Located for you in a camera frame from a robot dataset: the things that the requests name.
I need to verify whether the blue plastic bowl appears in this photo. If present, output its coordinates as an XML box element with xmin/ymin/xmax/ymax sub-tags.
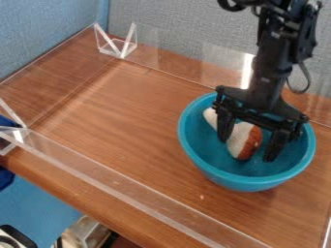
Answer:
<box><xmin>177</xmin><ymin>93</ymin><xmax>316</xmax><ymax>192</ymax></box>

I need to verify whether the white brown toy mushroom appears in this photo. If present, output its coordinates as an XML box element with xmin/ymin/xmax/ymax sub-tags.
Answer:
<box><xmin>201</xmin><ymin>107</ymin><xmax>266</xmax><ymax>162</ymax></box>

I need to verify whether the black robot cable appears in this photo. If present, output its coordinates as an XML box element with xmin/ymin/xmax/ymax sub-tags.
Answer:
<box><xmin>286</xmin><ymin>61</ymin><xmax>312</xmax><ymax>95</ymax></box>

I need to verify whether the black white device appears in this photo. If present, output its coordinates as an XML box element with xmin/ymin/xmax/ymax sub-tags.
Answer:
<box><xmin>0</xmin><ymin>225</ymin><xmax>37</xmax><ymax>248</ymax></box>

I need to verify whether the clear acrylic front barrier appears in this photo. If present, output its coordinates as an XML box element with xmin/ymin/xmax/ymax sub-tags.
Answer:
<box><xmin>15</xmin><ymin>129</ymin><xmax>270</xmax><ymax>248</ymax></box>

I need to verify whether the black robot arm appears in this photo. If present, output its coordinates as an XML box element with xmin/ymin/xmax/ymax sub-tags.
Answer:
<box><xmin>212</xmin><ymin>0</ymin><xmax>322</xmax><ymax>162</ymax></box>

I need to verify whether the blue cloth object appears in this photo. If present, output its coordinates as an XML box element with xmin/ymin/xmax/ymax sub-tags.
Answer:
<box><xmin>0</xmin><ymin>114</ymin><xmax>20</xmax><ymax>191</ymax></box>

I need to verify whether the metal table leg frame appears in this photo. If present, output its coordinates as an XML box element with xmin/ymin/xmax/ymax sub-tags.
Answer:
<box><xmin>52</xmin><ymin>215</ymin><xmax>111</xmax><ymax>248</ymax></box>

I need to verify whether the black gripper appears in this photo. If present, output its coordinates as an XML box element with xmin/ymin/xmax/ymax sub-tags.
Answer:
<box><xmin>212</xmin><ymin>85</ymin><xmax>310</xmax><ymax>162</ymax></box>

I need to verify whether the clear acrylic left bracket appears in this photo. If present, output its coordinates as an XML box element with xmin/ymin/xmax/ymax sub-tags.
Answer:
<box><xmin>0</xmin><ymin>98</ymin><xmax>27</xmax><ymax>156</ymax></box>

